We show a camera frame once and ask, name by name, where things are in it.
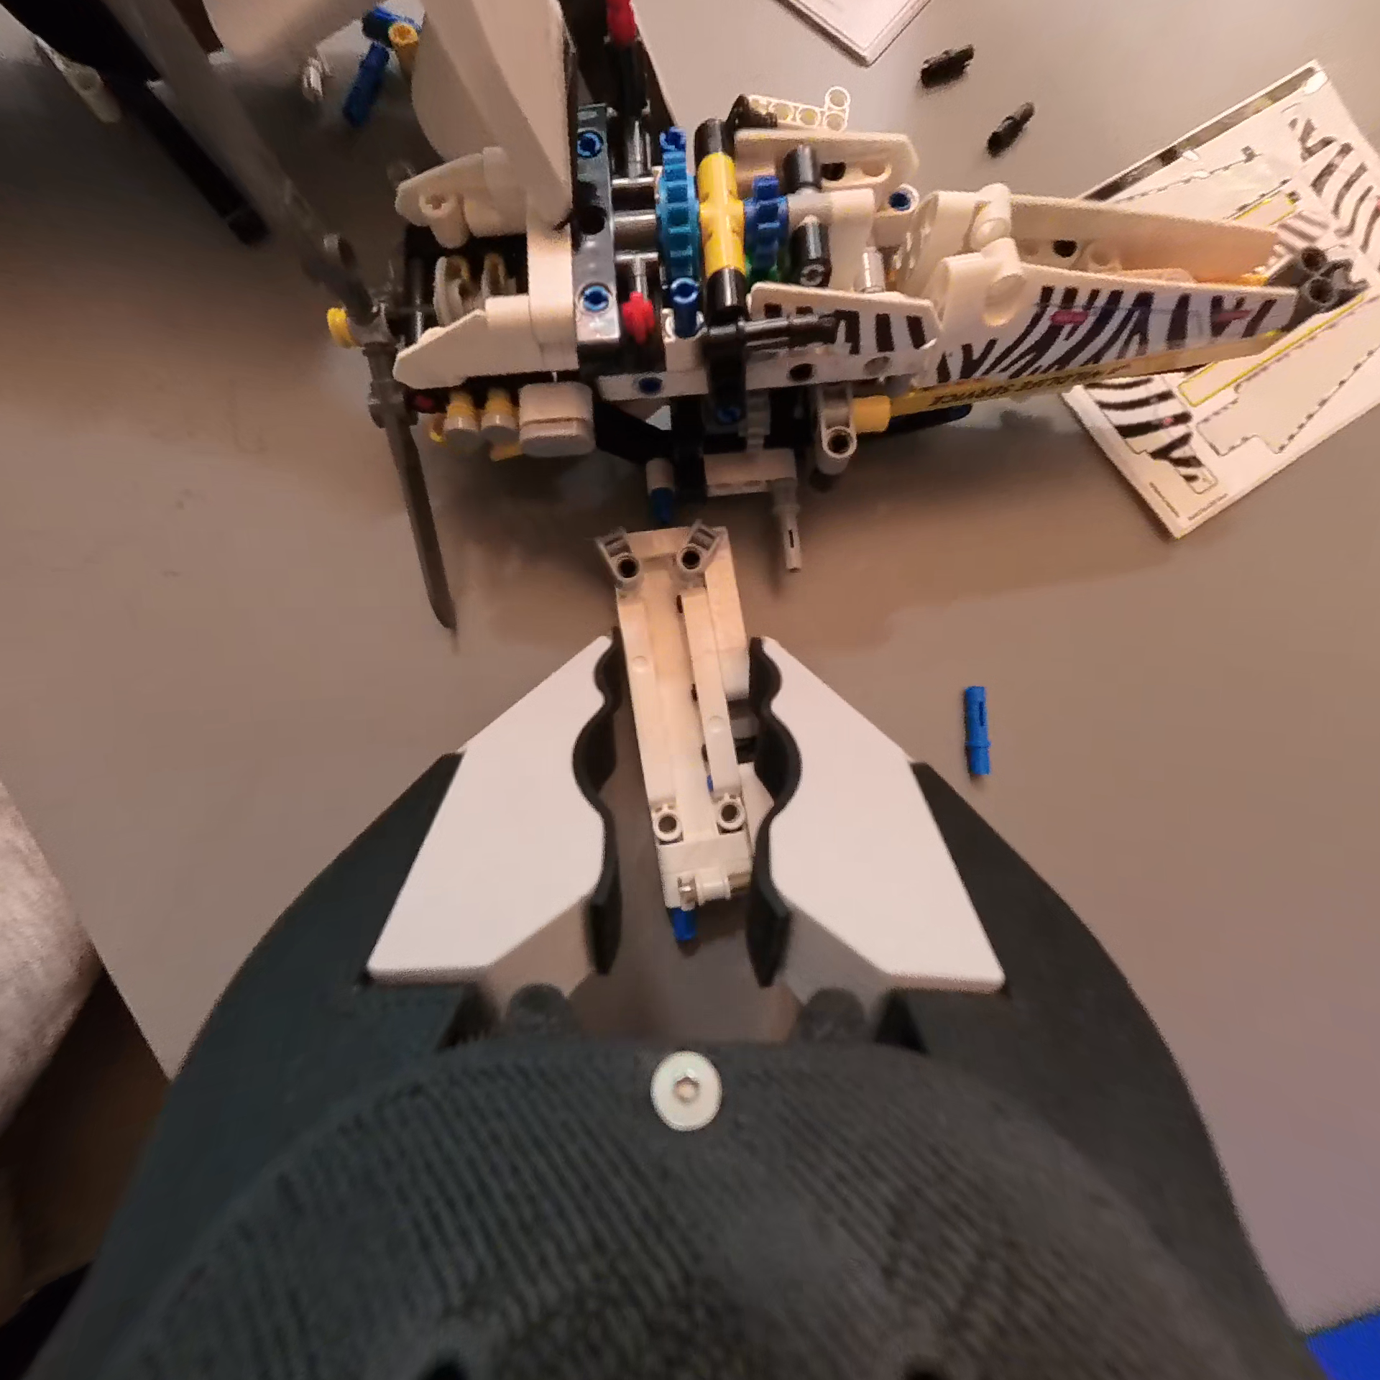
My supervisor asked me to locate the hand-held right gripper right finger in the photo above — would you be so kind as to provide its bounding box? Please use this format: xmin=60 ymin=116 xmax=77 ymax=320
xmin=743 ymin=635 xmax=1007 ymax=996

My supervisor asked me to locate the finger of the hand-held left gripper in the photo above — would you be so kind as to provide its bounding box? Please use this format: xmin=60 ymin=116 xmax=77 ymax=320
xmin=412 ymin=0 xmax=576 ymax=223

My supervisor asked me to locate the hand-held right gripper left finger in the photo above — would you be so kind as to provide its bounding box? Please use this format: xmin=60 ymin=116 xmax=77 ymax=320
xmin=366 ymin=635 xmax=632 ymax=992

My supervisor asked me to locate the white lego skid assembly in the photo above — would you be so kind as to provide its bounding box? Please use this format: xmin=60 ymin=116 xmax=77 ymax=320
xmin=592 ymin=522 xmax=762 ymax=944

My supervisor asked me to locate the lego instruction booklet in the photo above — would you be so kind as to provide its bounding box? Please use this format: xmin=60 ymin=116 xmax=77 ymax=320
xmin=780 ymin=0 xmax=934 ymax=66

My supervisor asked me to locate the zebra striped lego helicopter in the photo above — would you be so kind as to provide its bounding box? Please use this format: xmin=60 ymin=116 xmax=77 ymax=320
xmin=326 ymin=0 xmax=1362 ymax=573

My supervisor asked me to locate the white angled lego beam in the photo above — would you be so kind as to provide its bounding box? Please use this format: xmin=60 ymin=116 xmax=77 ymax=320
xmin=749 ymin=88 xmax=855 ymax=131

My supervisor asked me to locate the black lego beam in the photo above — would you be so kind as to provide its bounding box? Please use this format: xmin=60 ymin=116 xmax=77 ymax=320
xmin=59 ymin=16 xmax=273 ymax=247

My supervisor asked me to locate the zebra sticker sheet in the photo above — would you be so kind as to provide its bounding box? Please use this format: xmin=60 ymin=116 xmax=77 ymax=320
xmin=1061 ymin=59 xmax=1380 ymax=540

